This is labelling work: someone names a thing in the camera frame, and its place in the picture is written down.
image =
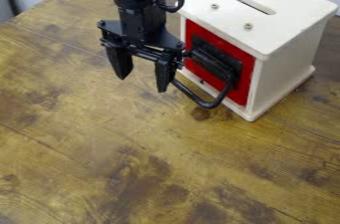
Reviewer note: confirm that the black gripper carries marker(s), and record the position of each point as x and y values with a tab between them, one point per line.
139	34

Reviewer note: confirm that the black metal drawer handle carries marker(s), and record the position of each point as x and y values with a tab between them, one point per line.
218	64

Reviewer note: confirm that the red wooden drawer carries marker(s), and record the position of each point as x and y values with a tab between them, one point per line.
239	93

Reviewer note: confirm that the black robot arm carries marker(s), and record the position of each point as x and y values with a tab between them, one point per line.
139	35

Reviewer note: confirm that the white wooden box cabinet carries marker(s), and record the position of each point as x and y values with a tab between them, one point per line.
273	35

